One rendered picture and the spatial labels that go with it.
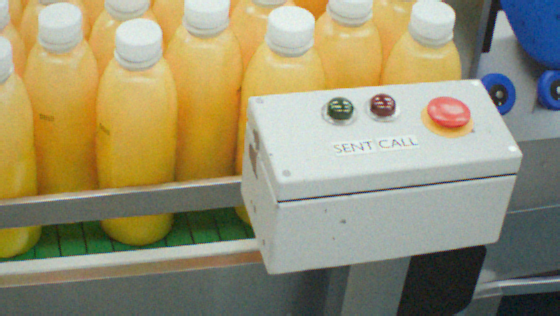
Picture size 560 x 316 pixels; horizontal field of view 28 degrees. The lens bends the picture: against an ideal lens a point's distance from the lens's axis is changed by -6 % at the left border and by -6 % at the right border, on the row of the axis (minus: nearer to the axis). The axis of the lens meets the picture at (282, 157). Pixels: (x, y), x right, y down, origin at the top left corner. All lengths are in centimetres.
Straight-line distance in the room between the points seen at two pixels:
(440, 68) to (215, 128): 21
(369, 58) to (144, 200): 23
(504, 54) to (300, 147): 50
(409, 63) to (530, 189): 30
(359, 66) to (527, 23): 30
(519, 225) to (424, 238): 40
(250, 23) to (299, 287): 25
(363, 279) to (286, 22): 23
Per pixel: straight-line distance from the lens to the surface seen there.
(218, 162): 107
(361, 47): 103
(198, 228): 109
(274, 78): 99
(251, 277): 108
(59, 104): 100
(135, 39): 95
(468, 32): 123
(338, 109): 90
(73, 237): 108
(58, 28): 97
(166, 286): 107
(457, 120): 91
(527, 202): 128
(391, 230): 92
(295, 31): 97
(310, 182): 86
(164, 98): 97
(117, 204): 102
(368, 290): 101
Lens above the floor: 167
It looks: 41 degrees down
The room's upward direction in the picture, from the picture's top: 6 degrees clockwise
